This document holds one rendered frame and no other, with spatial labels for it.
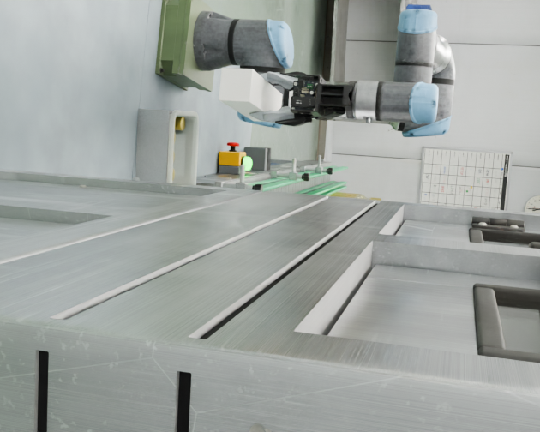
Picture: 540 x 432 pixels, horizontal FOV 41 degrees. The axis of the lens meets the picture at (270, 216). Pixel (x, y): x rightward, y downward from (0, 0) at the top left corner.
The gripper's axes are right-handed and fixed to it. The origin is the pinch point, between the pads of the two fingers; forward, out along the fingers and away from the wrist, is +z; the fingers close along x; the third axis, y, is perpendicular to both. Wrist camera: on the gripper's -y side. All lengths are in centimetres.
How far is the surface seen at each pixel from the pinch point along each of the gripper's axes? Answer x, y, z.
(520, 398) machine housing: 31, 114, -43
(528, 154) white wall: -70, -631, -104
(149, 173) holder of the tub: 15.9, -19.5, 30.6
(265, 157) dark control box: 2, -105, 26
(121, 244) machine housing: 28, 94, -19
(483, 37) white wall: -184, -615, -51
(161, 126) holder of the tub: 4.7, -17.9, 28.0
